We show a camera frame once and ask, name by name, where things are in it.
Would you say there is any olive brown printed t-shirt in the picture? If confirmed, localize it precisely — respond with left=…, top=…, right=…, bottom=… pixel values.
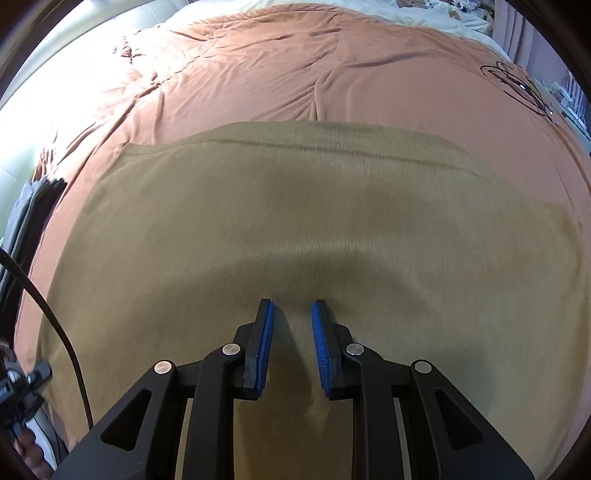
left=48, top=122, right=590, bottom=479

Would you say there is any person's left hand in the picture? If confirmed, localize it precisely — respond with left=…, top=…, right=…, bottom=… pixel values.
left=13, top=428, right=54, bottom=480

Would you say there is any orange-brown bed blanket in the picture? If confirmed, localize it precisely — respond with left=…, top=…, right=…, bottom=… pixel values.
left=16, top=5, right=590, bottom=439

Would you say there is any pink curtain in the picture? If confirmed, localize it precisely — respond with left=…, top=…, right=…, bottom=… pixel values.
left=493, top=0, right=568, bottom=85

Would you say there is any cream patterned duvet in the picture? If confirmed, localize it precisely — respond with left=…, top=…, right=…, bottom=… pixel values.
left=271, top=0, right=514, bottom=59

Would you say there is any black coiled cable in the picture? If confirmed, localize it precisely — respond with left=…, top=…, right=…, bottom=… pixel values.
left=479, top=60, right=558, bottom=123

